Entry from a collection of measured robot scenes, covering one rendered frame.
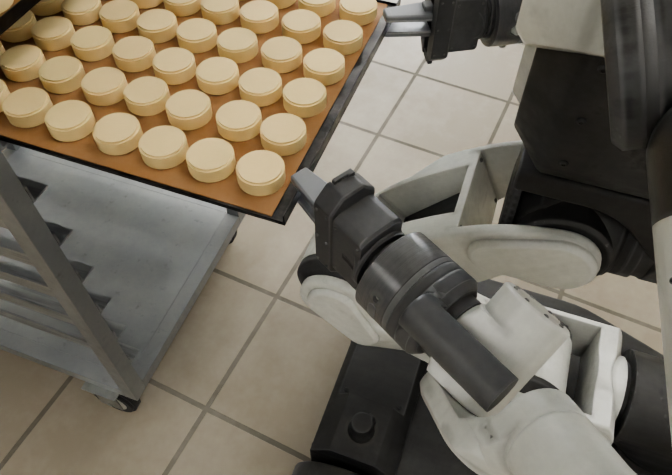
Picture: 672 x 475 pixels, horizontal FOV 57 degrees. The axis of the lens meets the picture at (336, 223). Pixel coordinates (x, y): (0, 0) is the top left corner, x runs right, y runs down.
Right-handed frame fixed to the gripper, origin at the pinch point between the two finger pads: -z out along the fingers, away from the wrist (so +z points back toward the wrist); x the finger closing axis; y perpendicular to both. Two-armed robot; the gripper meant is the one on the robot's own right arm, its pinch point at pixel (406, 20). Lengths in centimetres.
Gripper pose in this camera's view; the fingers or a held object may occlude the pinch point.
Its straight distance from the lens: 85.5
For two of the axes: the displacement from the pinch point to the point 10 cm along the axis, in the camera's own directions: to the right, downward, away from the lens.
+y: 1.7, 7.8, -6.0
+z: 9.9, -1.3, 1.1
